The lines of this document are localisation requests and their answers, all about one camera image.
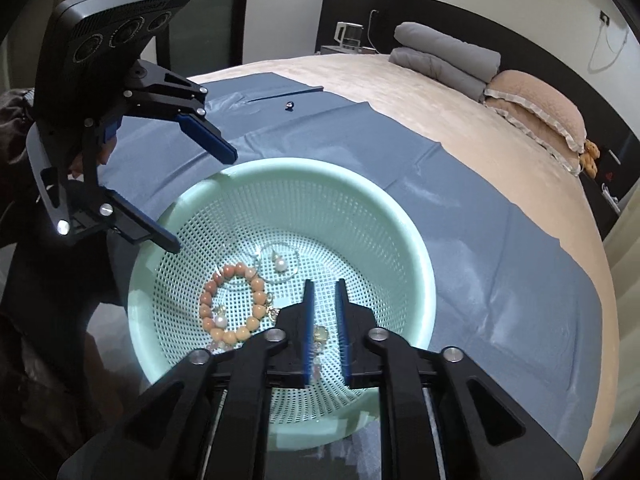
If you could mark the mint green plastic basket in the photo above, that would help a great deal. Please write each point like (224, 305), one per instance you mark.
(350, 220)

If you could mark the black nightstand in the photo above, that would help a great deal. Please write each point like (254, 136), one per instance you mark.
(607, 195)

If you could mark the person's left hand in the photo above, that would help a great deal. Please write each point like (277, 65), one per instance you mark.
(105, 152)

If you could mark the silver hoop bangle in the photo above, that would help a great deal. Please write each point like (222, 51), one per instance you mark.
(290, 272)
(235, 280)

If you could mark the grey folded blanket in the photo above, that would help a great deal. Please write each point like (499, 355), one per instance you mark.
(435, 72)
(450, 42)

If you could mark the person's dark clothing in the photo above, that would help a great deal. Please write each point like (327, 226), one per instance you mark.
(35, 310)

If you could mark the clear electric kettle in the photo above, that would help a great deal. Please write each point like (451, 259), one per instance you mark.
(347, 35)

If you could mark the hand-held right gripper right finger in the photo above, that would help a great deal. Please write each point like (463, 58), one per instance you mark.
(365, 330)

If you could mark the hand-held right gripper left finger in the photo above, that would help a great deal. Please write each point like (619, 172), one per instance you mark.
(280, 340)

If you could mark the cream curtain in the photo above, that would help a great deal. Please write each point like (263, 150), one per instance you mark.
(625, 280)

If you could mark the blue cloth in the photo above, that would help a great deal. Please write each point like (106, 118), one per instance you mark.
(450, 240)

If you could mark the black headboard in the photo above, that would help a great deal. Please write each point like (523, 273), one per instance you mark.
(450, 10)

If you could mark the grey nightstand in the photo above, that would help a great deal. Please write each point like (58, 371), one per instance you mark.
(345, 50)

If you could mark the brown teddy bear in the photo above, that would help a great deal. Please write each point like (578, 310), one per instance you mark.
(590, 157)

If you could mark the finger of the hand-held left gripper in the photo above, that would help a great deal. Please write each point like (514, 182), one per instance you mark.
(210, 140)
(140, 225)

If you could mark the pearl earring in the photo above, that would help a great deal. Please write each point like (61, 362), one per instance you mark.
(220, 321)
(278, 263)

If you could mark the pink ruffled pillow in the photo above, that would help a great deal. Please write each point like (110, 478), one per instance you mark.
(540, 100)
(525, 130)

